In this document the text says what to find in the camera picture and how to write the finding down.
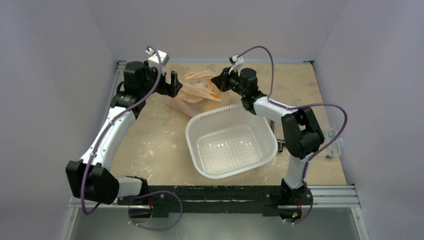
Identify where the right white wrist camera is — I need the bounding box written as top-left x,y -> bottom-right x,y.
228,54 -> 245,75

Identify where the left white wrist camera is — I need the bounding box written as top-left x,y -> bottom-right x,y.
145,48 -> 170,72

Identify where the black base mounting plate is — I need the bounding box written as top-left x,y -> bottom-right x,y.
116,184 -> 314,220

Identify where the black T-handle wrench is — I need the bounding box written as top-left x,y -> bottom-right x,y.
269,120 -> 286,153

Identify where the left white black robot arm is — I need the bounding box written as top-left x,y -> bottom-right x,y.
65,61 -> 183,205

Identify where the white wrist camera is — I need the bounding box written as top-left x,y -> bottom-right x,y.
228,54 -> 245,75
145,48 -> 170,72

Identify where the aluminium rail frame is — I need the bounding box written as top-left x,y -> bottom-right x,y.
61,59 -> 370,240

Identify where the yellow fake fruit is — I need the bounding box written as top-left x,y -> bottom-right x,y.
203,102 -> 220,112

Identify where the orange translucent plastic bag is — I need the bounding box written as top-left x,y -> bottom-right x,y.
166,70 -> 231,118

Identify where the clear plastic screw box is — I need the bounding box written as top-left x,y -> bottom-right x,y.
322,109 -> 344,159

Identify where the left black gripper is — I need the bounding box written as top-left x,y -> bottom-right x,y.
140,61 -> 182,98

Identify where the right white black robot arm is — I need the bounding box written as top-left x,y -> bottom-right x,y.
211,67 -> 325,204

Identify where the white plastic basket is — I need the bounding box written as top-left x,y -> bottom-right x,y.
185,103 -> 278,180

